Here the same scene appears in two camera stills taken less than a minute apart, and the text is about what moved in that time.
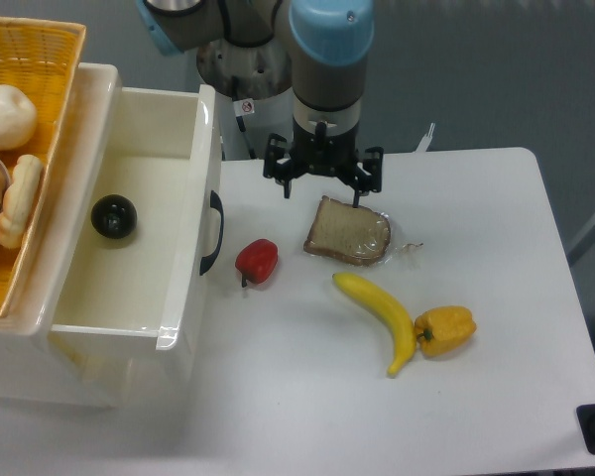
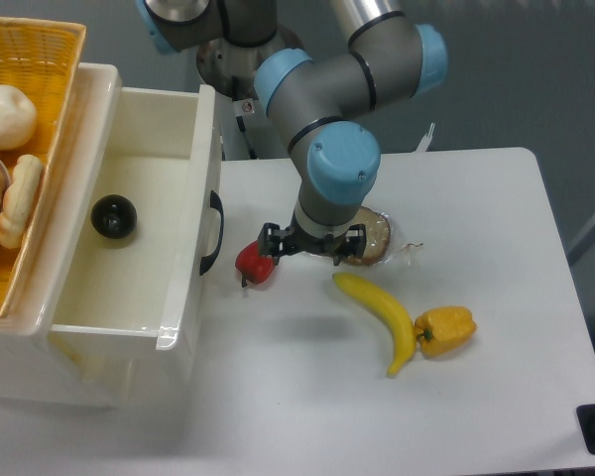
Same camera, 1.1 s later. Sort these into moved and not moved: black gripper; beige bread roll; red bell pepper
Moved: black gripper
Not moved: red bell pepper; beige bread roll
